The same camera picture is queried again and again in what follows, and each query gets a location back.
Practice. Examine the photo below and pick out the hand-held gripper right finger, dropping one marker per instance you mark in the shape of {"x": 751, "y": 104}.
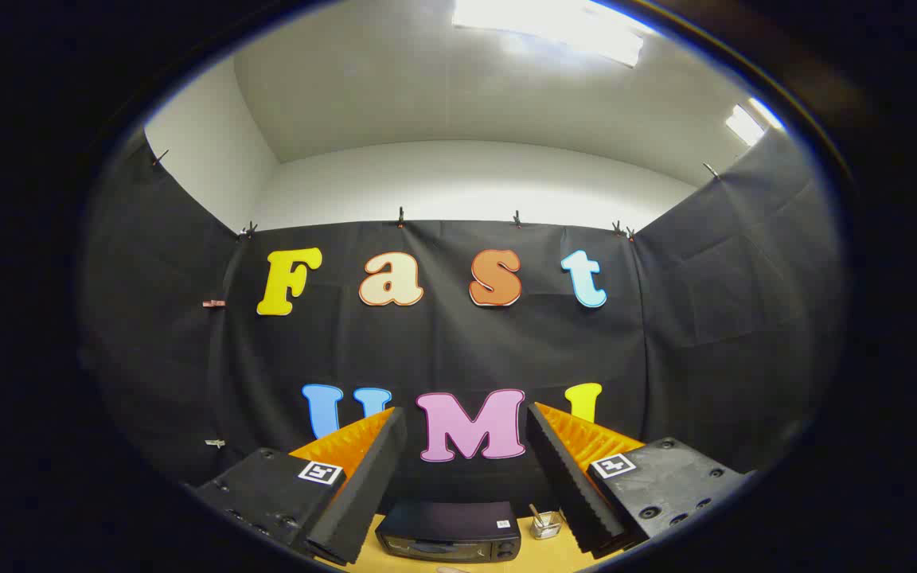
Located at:
{"x": 566, "y": 485}

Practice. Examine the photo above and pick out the large ceiling light panel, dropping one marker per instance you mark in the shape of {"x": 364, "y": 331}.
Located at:
{"x": 546, "y": 28}

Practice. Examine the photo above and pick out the black backdrop cloth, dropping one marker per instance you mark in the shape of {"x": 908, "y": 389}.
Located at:
{"x": 442, "y": 342}

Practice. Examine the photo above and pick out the glass jar with wooden stick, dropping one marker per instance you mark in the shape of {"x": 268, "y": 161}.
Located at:
{"x": 546, "y": 525}

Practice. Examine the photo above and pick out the row of black cloth clips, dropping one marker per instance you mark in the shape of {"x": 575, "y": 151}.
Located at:
{"x": 400, "y": 216}

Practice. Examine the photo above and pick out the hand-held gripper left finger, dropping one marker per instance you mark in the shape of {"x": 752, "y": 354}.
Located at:
{"x": 363, "y": 493}

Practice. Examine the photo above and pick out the black toaster oven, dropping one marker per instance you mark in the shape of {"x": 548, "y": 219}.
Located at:
{"x": 446, "y": 521}

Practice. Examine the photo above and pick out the small ceiling light panel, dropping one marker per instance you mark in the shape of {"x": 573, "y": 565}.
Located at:
{"x": 749, "y": 123}

